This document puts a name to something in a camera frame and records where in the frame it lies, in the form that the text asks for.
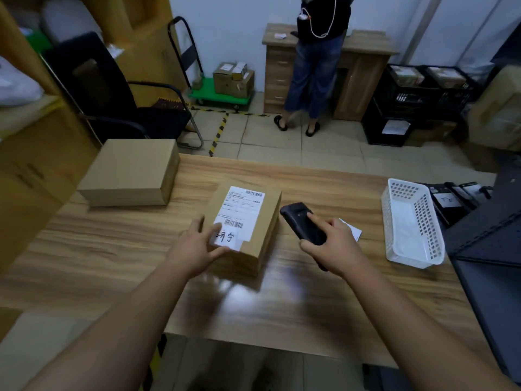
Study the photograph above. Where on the flat brown parcel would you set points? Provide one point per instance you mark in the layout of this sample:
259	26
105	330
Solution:
24	118

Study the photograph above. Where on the red striped cardboard box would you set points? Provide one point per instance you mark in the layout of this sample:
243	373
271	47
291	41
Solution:
264	232

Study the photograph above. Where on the pile of translucent backing papers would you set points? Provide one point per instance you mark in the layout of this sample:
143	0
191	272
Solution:
407	232

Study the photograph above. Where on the black office chair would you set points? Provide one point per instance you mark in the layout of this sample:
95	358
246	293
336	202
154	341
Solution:
89	85

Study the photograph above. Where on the black plastic crates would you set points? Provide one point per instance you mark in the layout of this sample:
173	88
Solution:
372	136

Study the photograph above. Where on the person's right forearm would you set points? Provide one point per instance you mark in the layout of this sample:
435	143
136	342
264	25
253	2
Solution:
427	333

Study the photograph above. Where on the dark metal shelf rack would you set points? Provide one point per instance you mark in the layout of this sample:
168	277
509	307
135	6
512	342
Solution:
488	305

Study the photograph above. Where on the person's right hand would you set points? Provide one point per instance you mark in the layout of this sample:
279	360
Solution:
340	252

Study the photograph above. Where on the stack of white stickers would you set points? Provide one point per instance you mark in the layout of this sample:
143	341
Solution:
353	230

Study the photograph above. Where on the black handheld scanner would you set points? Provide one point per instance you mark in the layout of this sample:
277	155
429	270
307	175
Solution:
297	219

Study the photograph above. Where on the knotted white plastic bag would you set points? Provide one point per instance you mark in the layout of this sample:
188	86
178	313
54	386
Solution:
18	87

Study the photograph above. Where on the medium taped cardboard box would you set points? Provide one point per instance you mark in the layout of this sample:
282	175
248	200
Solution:
236	89

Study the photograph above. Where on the small green packet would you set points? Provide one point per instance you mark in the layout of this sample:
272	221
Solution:
37	42

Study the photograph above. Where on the grey soft parcel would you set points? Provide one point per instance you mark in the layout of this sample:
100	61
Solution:
69	20

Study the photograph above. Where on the white standing air conditioner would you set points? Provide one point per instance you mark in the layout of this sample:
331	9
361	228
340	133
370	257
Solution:
456	28

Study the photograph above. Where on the small labelled cardboard box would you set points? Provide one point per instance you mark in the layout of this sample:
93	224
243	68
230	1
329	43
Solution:
224	69

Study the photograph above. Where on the small yellowish cardboard box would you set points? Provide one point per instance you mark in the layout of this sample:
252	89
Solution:
239	71

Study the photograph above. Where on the black flat device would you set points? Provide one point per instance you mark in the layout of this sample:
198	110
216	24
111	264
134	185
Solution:
474	189
464	193
486	192

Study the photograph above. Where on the person's left forearm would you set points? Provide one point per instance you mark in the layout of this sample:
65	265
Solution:
114	342

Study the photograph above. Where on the labelled flat cardboard box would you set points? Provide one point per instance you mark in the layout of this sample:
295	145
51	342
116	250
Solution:
445	77

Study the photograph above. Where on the white perforated plastic tray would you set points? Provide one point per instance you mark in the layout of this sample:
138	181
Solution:
384	207

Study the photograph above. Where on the tiny cardboard box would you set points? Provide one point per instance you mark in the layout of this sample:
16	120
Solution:
197	83

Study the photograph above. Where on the stack of large cardboard boxes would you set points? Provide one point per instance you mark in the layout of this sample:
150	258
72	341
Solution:
36	179

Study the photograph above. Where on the green platform trolley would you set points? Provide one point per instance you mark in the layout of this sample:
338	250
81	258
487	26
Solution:
211	95

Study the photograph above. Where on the large plain cardboard box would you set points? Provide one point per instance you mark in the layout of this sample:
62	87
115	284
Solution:
126	166

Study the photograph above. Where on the person's left hand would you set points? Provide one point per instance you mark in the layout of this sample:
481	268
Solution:
195	252

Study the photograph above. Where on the black scanners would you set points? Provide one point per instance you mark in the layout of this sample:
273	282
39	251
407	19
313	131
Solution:
447	203

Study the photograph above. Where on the wooden drawer desk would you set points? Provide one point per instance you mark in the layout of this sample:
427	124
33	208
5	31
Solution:
362	89

